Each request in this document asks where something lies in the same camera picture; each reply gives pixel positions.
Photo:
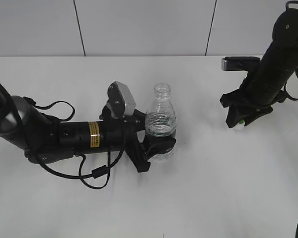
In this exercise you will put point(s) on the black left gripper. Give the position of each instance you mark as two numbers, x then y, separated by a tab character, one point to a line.
122	134

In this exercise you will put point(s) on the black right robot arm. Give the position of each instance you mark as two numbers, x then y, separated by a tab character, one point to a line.
284	46

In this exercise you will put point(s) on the white green bottle cap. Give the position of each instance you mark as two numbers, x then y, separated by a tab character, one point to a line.
240	125

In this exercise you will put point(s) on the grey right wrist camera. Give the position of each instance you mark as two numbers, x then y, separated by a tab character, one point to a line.
239	63

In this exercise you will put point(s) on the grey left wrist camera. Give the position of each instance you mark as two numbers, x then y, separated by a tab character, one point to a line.
120	100

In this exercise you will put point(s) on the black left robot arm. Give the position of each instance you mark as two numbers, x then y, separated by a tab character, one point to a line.
47	139

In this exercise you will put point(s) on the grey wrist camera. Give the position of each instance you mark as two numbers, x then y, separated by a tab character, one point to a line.
120	100
239	63

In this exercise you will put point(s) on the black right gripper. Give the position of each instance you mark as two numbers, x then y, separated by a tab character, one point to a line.
258	90

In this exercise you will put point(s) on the clear cestbon water bottle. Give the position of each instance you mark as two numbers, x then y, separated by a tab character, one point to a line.
161	118

